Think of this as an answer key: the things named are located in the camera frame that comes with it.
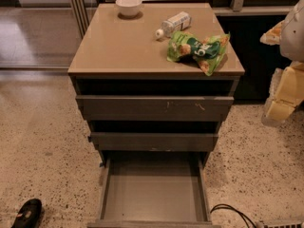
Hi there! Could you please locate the brown drawer cabinet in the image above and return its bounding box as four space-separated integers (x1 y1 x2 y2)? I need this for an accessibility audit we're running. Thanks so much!
68 3 244 161

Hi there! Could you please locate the metal frame post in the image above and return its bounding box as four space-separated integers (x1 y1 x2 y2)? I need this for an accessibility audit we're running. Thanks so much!
70 0 89 38

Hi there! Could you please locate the white power strip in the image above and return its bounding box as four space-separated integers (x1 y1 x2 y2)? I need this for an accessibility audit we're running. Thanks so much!
256 219 304 228

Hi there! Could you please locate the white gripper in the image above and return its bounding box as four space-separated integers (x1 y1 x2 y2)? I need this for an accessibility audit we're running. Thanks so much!
259 21 304 122

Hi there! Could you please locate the black shoe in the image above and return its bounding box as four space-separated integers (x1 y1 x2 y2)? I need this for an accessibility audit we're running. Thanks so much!
11 199 42 228

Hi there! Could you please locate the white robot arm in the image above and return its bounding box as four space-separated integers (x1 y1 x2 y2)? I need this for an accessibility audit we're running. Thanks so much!
260 0 304 126

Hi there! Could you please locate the bottom open grey drawer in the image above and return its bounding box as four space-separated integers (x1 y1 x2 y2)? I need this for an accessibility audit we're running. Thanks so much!
87 151 221 228

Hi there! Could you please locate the top grey drawer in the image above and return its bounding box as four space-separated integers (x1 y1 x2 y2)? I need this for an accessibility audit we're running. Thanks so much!
76 95 234 122

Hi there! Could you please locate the black cable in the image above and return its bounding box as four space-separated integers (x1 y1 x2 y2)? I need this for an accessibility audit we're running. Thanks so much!
210 203 257 228

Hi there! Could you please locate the clear plastic water bottle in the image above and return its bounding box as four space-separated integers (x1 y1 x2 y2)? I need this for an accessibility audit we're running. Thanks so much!
155 11 192 39

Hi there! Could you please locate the middle grey drawer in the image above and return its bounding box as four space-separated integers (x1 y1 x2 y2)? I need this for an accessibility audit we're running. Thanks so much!
90 132 219 152

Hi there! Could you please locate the white ceramic bowl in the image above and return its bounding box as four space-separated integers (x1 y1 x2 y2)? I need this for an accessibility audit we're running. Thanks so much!
115 0 143 17

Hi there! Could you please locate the green rice chip bag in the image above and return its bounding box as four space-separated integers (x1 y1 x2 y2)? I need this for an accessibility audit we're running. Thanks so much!
167 31 230 76

